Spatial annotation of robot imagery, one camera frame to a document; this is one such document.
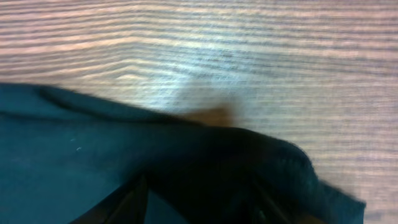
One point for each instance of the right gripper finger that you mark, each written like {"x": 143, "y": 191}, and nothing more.
{"x": 126, "y": 205}

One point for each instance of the black t-shirt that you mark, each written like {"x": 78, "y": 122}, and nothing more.
{"x": 63, "y": 152}

